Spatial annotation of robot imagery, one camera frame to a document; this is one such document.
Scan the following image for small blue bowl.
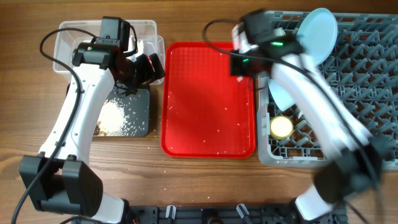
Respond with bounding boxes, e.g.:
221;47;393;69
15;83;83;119
269;79;295;111

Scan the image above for red plastic tray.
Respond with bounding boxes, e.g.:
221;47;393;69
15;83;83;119
160;42;256;159

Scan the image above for light blue plate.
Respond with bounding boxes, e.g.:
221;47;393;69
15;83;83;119
297;8;338;65

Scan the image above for white napkin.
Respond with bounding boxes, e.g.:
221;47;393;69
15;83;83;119
128;38;144;58

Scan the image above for clear plastic bin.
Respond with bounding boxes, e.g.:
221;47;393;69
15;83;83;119
53;20;165;88

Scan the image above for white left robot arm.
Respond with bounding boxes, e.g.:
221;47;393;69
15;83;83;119
12;17;165;223

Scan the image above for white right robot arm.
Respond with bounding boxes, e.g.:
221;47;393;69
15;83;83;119
229;9;395;223

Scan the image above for yellow plastic cup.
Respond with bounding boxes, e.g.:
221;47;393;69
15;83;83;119
270;116;294;140

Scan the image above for food scraps with rice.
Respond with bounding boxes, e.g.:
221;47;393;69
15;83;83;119
93;98;147;137

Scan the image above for black waste tray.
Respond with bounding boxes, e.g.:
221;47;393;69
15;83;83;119
60;81;152;138

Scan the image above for grey dishwasher rack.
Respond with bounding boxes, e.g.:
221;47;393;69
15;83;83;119
256;13;397;167

